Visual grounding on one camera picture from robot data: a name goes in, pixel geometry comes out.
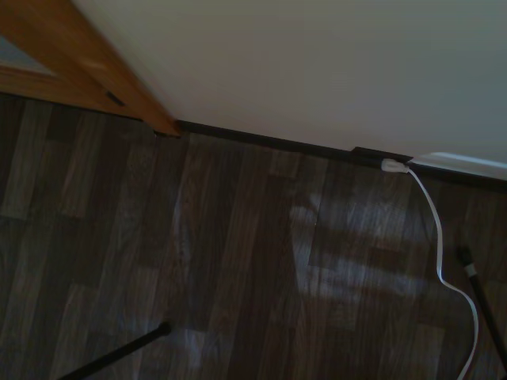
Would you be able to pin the dark brown baseboard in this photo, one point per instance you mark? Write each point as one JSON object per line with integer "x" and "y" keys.
{"x": 277, "y": 143}

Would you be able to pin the white power plug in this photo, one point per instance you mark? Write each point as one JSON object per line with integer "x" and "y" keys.
{"x": 393, "y": 166}

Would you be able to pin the wooden door with glass pane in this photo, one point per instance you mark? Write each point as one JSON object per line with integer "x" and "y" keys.
{"x": 47, "y": 75}

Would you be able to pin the black tripod leg silver band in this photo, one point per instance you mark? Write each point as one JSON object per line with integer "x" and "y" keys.
{"x": 481, "y": 293}

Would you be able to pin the wooden door frame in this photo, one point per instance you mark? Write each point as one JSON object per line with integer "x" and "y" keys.
{"x": 130, "y": 83}

